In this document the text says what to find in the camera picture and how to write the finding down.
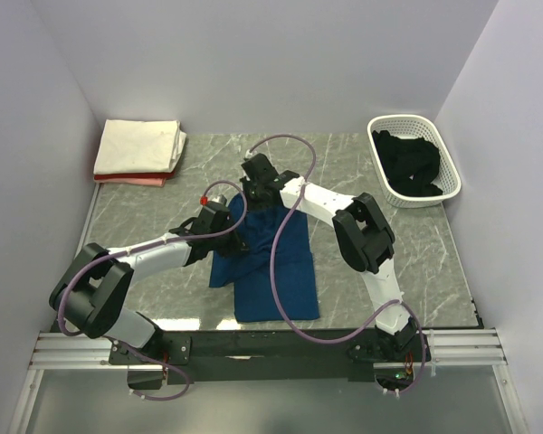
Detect black clothes in basket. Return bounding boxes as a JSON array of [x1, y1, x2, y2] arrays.
[[372, 130, 443, 197]]

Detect black base beam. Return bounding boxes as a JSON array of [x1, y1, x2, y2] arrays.
[[109, 328, 431, 392]]

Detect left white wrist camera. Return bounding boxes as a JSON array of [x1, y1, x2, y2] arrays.
[[200, 194, 227, 207]]

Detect aluminium rail frame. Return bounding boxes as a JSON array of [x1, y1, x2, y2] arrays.
[[9, 328, 529, 433]]

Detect white plastic laundry basket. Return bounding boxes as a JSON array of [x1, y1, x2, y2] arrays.
[[367, 114, 462, 209]]

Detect blue t-shirt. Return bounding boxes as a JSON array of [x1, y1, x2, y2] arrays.
[[207, 193, 321, 323]]

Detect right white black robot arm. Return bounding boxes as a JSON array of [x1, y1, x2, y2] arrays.
[[242, 152, 424, 361]]

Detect folded red t-shirt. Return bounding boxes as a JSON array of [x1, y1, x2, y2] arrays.
[[93, 170, 175, 182]]

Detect folded white t-shirt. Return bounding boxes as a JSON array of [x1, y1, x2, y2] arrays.
[[93, 119, 186, 175]]

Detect folded pink t-shirt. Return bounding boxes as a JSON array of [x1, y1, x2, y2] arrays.
[[95, 178, 166, 187]]

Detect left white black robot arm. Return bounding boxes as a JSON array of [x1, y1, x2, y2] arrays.
[[49, 200, 247, 363]]

